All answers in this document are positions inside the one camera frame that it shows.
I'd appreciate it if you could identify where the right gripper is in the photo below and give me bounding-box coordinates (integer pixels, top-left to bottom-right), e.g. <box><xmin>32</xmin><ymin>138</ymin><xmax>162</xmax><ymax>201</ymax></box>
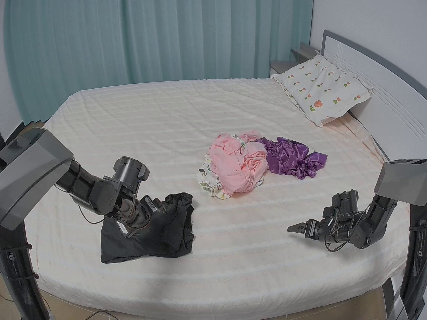
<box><xmin>305</xmin><ymin>219</ymin><xmax>334</xmax><ymax>243</ymax></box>

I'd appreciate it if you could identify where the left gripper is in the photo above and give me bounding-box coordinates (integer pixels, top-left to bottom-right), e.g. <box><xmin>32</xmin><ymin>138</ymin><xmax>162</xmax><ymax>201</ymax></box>
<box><xmin>116</xmin><ymin>195</ymin><xmax>169</xmax><ymax>238</ymax></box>

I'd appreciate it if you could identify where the black T-shirt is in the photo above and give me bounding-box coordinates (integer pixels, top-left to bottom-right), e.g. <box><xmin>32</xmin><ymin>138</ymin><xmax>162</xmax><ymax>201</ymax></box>
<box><xmin>101</xmin><ymin>193</ymin><xmax>195</xmax><ymax>264</ymax></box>

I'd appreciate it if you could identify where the bed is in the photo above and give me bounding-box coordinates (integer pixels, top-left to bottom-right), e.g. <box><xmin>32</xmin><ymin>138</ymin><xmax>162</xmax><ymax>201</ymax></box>
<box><xmin>25</xmin><ymin>29</ymin><xmax>427</xmax><ymax>317</ymax></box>

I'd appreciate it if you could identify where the white printed garment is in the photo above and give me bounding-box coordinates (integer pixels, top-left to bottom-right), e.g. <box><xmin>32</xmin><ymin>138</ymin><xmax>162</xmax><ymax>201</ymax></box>
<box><xmin>195</xmin><ymin>152</ymin><xmax>231</xmax><ymax>200</ymax></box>

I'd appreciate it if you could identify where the purple garment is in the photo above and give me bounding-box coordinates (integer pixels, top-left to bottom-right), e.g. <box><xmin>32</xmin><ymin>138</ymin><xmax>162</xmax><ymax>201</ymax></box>
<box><xmin>256</xmin><ymin>137</ymin><xmax>328</xmax><ymax>179</ymax></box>

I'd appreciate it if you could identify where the pink garment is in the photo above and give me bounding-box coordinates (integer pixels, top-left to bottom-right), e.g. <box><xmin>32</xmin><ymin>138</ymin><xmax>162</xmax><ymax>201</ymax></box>
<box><xmin>208</xmin><ymin>130</ymin><xmax>269</xmax><ymax>196</ymax></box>

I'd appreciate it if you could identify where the white printed pillow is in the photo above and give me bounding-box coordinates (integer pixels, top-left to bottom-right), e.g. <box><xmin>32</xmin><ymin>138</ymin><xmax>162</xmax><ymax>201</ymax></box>
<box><xmin>271</xmin><ymin>55</ymin><xmax>373</xmax><ymax>127</ymax></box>

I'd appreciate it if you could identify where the grey white bedside table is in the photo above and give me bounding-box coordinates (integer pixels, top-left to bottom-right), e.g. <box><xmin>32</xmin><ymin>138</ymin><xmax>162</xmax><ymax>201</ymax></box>
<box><xmin>270</xmin><ymin>42</ymin><xmax>322</xmax><ymax>77</ymax></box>

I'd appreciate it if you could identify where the blue-green curtain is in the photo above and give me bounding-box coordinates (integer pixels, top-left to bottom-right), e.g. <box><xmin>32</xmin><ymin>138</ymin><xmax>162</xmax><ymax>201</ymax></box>
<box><xmin>5</xmin><ymin>0</ymin><xmax>314</xmax><ymax>122</ymax></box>

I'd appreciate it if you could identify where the black cable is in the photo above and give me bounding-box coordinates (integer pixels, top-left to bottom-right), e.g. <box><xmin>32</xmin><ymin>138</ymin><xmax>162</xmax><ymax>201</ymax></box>
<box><xmin>324</xmin><ymin>235</ymin><xmax>350</xmax><ymax>253</ymax></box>

